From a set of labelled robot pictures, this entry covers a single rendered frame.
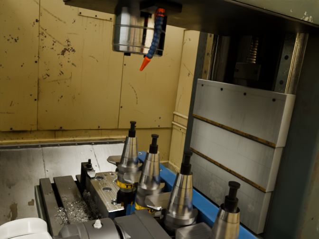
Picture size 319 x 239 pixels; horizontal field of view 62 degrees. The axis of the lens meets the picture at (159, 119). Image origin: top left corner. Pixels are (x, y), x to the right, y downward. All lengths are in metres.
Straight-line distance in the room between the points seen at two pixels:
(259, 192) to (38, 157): 1.30
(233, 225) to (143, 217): 0.17
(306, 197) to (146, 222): 0.64
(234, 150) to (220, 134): 0.10
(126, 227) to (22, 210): 1.16
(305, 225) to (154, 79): 1.40
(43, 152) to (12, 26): 0.76
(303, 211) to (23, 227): 0.83
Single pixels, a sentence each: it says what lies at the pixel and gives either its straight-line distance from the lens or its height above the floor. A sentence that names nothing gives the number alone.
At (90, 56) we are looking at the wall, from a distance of 1.85.
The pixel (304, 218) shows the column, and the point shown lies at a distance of 1.03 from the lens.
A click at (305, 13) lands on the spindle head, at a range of 0.81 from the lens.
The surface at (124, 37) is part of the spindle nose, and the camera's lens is 0.79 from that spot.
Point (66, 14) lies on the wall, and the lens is 1.82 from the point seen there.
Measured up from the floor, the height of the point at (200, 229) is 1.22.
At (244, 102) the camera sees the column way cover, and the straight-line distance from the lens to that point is 1.05.
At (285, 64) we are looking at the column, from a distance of 0.97.
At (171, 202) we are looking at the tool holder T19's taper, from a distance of 0.47.
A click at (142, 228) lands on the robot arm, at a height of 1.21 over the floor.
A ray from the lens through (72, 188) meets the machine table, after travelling 1.24.
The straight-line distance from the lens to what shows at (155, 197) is 0.53.
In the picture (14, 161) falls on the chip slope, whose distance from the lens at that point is 1.80.
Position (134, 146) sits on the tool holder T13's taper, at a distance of 0.63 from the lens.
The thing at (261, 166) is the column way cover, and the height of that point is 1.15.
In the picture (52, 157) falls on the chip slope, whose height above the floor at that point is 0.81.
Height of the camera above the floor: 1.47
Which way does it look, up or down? 12 degrees down
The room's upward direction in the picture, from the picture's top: 7 degrees clockwise
